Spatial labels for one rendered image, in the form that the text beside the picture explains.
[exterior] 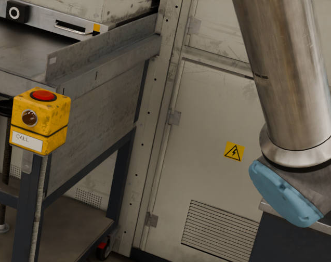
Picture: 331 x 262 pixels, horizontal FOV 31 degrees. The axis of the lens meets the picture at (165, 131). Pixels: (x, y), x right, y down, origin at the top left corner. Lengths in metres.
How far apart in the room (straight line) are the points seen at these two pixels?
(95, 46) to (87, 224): 0.77
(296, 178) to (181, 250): 1.20
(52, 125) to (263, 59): 0.43
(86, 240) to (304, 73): 1.29
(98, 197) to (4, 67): 0.92
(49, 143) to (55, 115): 0.05
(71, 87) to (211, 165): 0.73
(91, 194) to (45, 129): 1.15
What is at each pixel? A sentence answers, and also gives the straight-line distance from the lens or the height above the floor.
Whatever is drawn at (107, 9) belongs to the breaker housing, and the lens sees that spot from 1.65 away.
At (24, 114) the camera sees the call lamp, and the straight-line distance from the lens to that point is 1.11.
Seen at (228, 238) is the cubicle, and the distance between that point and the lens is 2.10.
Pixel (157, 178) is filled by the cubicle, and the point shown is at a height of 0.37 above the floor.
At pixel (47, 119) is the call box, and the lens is 1.10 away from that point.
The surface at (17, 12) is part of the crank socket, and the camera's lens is 1.72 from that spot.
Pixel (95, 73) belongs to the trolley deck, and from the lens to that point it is 1.52.
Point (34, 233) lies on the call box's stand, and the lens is 1.28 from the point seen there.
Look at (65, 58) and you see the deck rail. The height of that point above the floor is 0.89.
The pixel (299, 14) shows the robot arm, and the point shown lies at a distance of 0.84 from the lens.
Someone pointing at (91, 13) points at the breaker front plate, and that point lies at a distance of 1.65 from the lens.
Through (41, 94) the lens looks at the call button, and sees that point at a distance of 1.13.
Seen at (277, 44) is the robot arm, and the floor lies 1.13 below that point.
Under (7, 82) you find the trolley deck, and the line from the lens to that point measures 1.41.
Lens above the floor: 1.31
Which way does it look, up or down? 23 degrees down
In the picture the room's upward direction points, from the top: 12 degrees clockwise
